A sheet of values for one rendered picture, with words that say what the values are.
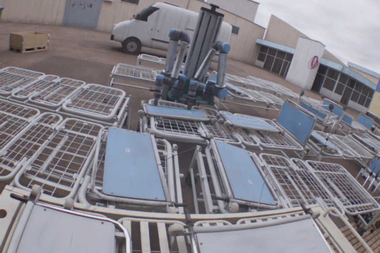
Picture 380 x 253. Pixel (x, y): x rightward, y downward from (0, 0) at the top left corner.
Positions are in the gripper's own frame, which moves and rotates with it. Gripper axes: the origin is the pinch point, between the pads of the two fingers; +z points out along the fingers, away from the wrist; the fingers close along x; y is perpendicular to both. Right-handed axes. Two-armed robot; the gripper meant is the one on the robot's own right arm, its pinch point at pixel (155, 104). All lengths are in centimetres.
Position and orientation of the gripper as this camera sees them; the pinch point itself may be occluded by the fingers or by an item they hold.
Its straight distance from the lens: 238.4
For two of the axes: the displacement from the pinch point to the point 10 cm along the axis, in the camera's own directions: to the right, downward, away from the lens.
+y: 9.1, 1.1, 4.0
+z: -1.9, 9.7, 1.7
